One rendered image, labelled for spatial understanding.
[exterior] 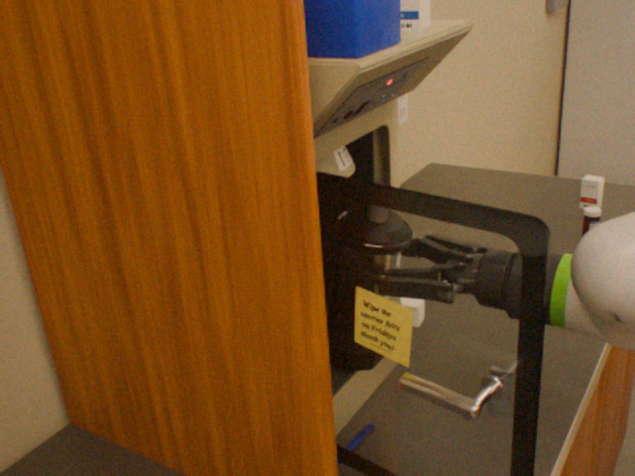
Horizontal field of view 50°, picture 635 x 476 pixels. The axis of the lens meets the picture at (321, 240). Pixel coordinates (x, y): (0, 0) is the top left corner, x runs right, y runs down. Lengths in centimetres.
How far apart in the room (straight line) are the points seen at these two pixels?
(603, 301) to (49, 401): 85
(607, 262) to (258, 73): 38
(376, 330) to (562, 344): 57
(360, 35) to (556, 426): 66
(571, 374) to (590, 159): 280
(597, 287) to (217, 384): 46
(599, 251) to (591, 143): 321
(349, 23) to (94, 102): 31
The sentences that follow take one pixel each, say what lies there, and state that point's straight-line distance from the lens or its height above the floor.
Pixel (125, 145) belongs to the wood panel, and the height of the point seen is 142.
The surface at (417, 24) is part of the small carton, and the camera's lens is 89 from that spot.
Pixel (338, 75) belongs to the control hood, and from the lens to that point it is 70.
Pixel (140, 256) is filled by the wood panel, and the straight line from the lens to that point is 87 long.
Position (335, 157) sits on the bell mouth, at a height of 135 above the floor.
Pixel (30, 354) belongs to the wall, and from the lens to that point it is 115.
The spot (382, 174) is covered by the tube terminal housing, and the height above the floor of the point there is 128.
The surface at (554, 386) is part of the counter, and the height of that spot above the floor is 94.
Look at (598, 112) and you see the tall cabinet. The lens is 388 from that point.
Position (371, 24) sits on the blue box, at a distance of 73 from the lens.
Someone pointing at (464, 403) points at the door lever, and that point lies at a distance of 69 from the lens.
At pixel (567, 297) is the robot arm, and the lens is 86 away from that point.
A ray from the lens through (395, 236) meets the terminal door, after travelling 70.
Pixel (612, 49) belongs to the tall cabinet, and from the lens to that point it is 381.
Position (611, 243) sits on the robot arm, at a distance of 72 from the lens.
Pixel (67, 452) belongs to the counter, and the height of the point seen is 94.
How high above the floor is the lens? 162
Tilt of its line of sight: 24 degrees down
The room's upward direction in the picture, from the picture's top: 4 degrees counter-clockwise
